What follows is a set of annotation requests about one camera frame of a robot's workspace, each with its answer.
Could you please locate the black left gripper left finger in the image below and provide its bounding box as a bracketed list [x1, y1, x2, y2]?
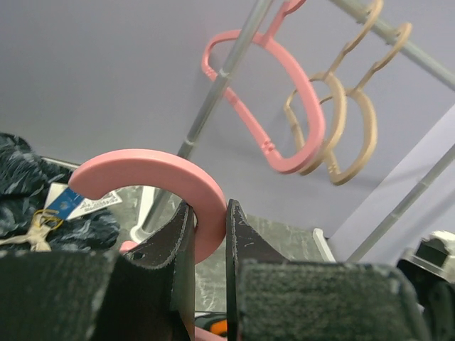
[1, 203, 194, 340]

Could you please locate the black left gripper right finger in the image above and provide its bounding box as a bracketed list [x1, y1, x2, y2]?
[225, 200, 430, 340]

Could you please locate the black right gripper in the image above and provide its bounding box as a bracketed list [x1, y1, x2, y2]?
[397, 259, 454, 340]

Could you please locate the pink hanger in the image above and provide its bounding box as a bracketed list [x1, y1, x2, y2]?
[201, 0, 327, 175]
[69, 149, 227, 340]

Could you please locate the beige hanger right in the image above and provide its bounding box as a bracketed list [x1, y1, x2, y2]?
[324, 22, 413, 186]

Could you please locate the beige hanger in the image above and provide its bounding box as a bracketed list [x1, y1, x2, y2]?
[324, 22, 413, 186]
[283, 0, 385, 177]

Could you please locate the beige hanger left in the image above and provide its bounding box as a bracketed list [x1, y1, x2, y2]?
[283, 0, 385, 177]

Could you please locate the blue white clothing tag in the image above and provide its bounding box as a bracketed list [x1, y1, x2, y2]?
[44, 183, 123, 221]

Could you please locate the dark patterned garment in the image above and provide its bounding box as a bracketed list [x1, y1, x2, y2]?
[1, 133, 120, 251]

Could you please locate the silver white clothes rack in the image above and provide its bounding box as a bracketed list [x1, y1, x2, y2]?
[129, 0, 455, 264]

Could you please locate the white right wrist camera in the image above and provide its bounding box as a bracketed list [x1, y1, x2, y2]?
[400, 230, 454, 283]

